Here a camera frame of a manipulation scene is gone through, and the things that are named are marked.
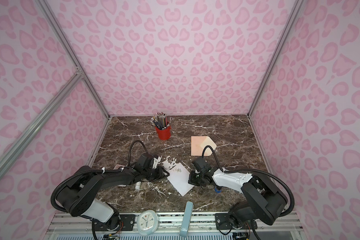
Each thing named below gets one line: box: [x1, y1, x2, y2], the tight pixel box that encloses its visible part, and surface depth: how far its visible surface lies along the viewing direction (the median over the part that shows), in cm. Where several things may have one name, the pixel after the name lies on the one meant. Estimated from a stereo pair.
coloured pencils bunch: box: [150, 112, 170, 130], surface depth 99 cm
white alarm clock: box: [136, 210, 159, 236], surface depth 72 cm
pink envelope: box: [191, 136, 217, 157], surface depth 106 cm
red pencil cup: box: [155, 125, 172, 141], surface depth 108 cm
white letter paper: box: [166, 162, 195, 197], surface depth 89 cm
